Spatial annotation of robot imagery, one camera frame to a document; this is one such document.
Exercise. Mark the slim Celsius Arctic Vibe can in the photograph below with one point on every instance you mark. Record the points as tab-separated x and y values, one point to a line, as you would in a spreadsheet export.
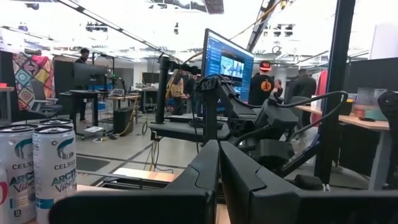
56	122
15	174
53	161

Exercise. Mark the grey desk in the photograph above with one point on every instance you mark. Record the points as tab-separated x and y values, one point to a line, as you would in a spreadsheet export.
180	130

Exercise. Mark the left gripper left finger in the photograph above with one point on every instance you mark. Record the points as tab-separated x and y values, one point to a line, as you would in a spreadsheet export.
140	208

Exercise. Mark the black computer tower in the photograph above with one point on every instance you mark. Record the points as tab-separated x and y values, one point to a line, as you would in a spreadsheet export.
122	121

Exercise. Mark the black office chair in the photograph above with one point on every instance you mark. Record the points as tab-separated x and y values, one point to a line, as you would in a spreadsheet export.
390	124

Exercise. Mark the grey office chair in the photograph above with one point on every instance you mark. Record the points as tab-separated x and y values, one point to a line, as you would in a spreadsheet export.
46	107

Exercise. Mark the black tablet blue screen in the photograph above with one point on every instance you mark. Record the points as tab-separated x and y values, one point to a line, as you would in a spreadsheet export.
227	59

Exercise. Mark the wooden top desk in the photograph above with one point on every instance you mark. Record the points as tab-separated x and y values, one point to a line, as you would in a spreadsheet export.
367	123

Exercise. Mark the wooden table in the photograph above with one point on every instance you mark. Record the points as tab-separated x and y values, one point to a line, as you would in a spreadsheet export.
124	98

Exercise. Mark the black computer monitor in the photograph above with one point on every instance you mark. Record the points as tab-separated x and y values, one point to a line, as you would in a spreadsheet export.
90	76

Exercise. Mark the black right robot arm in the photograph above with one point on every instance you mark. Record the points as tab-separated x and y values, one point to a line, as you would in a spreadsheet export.
211	118

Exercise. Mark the person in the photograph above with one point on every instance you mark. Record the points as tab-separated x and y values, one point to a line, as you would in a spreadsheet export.
278	88
83	56
303	87
261	87

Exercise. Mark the colourful floral panel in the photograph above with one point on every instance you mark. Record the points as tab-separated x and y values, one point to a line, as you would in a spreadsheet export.
31	77

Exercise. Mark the black standing desk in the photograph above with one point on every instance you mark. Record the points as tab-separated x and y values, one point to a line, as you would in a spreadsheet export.
84	93

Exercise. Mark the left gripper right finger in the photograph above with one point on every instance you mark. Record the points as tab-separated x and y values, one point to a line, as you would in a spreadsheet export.
295	208

